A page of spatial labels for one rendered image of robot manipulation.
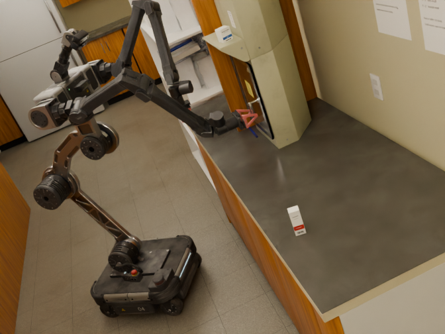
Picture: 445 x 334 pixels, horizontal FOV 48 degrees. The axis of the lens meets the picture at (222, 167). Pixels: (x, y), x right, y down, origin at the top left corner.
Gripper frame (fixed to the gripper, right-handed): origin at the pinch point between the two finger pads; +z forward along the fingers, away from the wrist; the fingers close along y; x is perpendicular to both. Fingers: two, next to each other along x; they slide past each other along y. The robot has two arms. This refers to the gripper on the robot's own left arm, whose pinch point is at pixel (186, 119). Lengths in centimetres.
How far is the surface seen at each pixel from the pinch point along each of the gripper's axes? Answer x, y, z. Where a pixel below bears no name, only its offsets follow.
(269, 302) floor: -36, 1, 111
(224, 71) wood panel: -8.8, 27.2, -18.6
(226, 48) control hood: -46, 24, -39
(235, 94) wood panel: -8.6, 28.6, -4.8
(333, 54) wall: -36, 75, -13
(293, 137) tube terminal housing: -45, 41, 14
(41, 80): 444, -119, 30
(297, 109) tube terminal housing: -40, 49, 4
